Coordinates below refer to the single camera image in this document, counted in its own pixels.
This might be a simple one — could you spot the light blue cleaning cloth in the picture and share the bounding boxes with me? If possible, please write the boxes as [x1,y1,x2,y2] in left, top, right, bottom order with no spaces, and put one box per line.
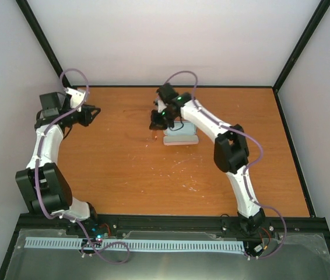
[164,122,196,136]

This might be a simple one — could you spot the pink glasses case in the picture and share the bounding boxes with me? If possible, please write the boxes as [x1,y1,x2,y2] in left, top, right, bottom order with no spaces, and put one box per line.
[163,121,199,146]

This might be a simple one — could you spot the transparent brown sunglasses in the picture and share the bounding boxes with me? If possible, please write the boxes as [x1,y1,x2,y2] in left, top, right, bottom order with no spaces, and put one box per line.
[124,129,158,143]

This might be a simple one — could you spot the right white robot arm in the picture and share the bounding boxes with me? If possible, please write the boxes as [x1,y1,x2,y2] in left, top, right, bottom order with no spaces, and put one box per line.
[149,83,265,235]

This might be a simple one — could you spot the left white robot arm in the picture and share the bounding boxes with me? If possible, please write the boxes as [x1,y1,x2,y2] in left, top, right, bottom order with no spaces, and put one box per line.
[15,87,101,235]

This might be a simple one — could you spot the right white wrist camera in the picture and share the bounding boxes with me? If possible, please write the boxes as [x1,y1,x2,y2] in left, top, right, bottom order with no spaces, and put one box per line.
[153,99,167,113]

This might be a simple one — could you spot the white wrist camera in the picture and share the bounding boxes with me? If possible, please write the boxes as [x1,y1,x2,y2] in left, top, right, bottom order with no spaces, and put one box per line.
[153,99,167,113]
[64,87,89,113]

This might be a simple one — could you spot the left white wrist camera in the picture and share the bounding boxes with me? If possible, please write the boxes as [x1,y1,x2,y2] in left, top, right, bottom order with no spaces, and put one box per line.
[64,87,89,113]

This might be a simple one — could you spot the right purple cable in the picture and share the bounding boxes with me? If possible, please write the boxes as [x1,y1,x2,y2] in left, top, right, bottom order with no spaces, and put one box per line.
[164,70,287,260]

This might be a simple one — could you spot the purple cable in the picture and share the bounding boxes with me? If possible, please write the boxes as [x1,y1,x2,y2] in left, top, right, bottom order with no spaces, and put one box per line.
[164,70,287,260]
[34,68,131,264]

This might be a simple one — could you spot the black aluminium frame rail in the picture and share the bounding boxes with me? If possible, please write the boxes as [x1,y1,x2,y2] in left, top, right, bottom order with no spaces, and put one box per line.
[16,212,328,237]

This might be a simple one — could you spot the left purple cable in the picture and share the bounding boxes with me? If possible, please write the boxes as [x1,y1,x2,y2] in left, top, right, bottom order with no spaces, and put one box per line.
[34,68,131,264]

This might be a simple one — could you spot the slotted grey cable duct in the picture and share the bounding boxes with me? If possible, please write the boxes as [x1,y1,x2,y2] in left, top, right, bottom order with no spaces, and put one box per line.
[24,237,244,254]

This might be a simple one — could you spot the metal base plate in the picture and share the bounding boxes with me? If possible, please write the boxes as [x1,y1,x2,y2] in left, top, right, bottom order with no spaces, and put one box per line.
[4,230,330,279]

